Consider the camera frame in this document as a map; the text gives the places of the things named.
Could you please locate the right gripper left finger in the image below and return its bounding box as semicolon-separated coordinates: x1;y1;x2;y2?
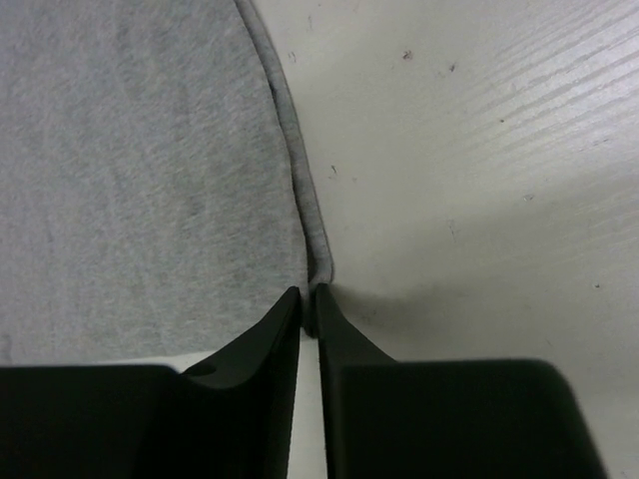
1;288;302;478

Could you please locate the grey tank top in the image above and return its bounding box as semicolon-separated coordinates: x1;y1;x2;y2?
1;1;332;366

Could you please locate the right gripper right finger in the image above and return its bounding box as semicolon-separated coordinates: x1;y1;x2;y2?
315;284;606;478

